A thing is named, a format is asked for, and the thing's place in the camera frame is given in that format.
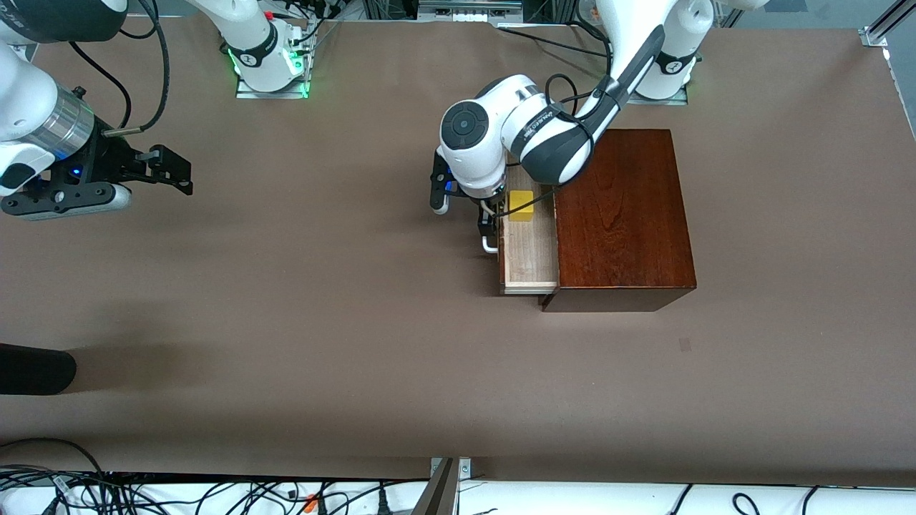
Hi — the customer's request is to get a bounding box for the dark brown wooden drawer case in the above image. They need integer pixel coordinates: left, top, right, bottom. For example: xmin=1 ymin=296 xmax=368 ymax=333
xmin=542 ymin=129 xmax=697 ymax=313

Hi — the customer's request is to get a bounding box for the grey power strip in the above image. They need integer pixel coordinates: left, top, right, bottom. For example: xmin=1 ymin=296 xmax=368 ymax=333
xmin=417 ymin=0 xmax=525 ymax=24

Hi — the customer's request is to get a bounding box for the black cylindrical object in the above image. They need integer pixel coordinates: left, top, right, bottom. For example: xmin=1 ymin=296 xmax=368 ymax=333
xmin=0 ymin=343 xmax=77 ymax=396

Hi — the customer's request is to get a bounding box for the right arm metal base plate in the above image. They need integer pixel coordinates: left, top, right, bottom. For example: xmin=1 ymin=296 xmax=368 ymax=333
xmin=235 ymin=70 xmax=311 ymax=100

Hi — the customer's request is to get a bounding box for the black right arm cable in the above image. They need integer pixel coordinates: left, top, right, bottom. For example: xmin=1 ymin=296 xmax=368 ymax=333
xmin=68 ymin=0 xmax=170 ymax=137

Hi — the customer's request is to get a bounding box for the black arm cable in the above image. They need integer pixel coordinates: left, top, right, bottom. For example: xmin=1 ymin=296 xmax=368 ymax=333
xmin=68 ymin=0 xmax=170 ymax=137
xmin=545 ymin=18 xmax=618 ymax=137

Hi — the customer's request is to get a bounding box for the long black table cable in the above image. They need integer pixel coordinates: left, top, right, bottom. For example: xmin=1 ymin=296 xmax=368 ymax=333
xmin=497 ymin=25 xmax=609 ymax=58

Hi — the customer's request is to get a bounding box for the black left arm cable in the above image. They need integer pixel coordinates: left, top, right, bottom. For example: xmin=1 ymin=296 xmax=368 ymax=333
xmin=545 ymin=18 xmax=618 ymax=137

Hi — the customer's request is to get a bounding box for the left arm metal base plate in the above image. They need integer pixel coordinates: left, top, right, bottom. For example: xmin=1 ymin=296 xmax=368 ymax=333
xmin=637 ymin=84 xmax=689 ymax=107

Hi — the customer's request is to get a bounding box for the metal table bracket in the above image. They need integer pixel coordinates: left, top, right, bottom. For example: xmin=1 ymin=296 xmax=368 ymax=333
xmin=411 ymin=456 xmax=473 ymax=515

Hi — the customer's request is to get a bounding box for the black looping cable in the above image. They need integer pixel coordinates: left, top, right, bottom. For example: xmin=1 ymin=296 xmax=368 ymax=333
xmin=0 ymin=438 xmax=108 ymax=515

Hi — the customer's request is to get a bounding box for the aluminium frame profile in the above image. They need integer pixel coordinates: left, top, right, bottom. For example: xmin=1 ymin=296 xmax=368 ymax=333
xmin=859 ymin=0 xmax=916 ymax=48

